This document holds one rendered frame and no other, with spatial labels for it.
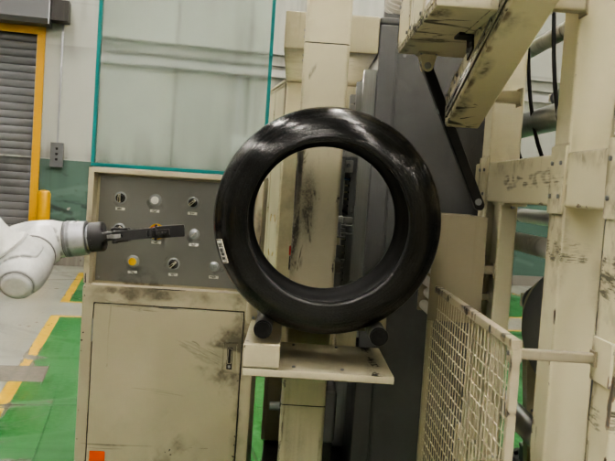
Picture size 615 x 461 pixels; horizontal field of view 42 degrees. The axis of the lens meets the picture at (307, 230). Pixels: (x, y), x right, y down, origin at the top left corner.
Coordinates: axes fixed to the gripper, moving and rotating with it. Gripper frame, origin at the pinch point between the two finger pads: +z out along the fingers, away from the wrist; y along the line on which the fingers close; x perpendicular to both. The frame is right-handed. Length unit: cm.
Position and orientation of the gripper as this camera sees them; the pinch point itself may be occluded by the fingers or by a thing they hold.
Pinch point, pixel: (170, 230)
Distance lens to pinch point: 206.5
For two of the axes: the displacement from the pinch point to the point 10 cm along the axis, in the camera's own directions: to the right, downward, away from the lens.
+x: 0.7, 10.0, 0.5
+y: -0.2, -0.5, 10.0
